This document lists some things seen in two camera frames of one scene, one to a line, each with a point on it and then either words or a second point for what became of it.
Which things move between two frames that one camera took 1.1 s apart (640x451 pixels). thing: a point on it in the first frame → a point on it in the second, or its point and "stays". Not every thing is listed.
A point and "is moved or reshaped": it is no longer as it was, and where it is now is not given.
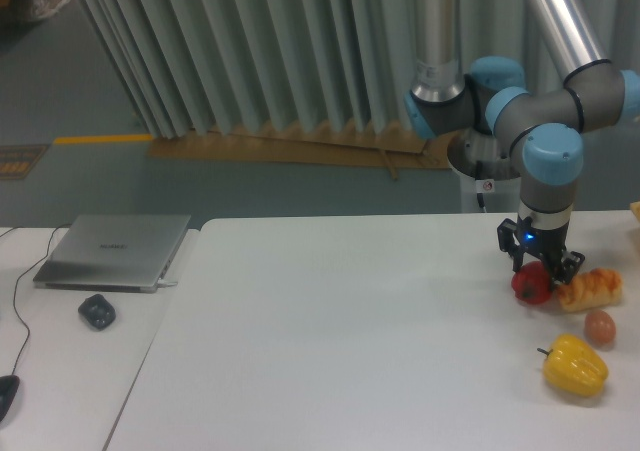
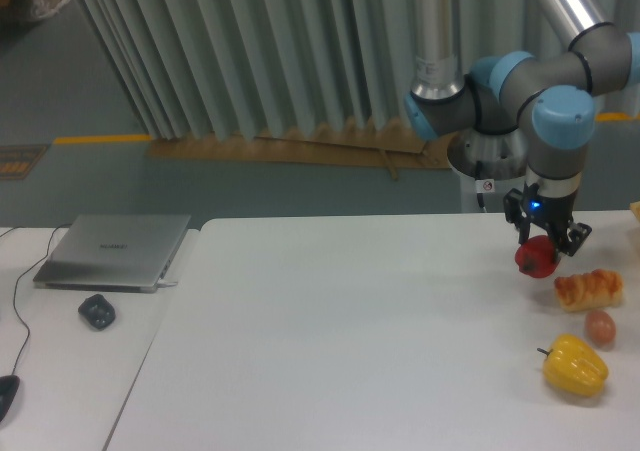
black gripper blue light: x=548 y=244 → x=553 y=213
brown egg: x=599 y=327 stays
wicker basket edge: x=635 y=209 stays
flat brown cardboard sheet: x=309 y=145 stays
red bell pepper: x=531 y=283 is moved or reshaped
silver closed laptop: x=114 y=253 stays
